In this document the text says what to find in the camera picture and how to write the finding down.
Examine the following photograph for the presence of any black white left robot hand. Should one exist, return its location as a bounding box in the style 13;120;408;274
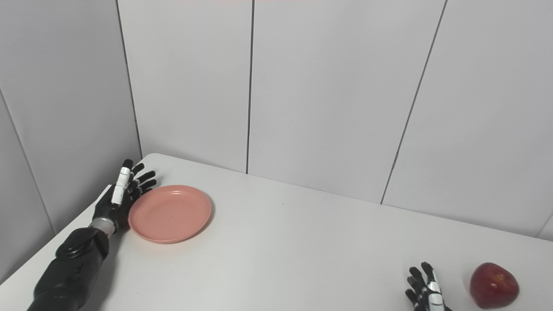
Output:
92;159;158;230

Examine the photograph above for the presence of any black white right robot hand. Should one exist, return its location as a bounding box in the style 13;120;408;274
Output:
404;262;452;311

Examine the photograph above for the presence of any pink round plate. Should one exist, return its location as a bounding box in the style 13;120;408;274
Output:
128;185;213;244

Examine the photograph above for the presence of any red apple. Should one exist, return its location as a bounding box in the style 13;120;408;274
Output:
470;262;520;310

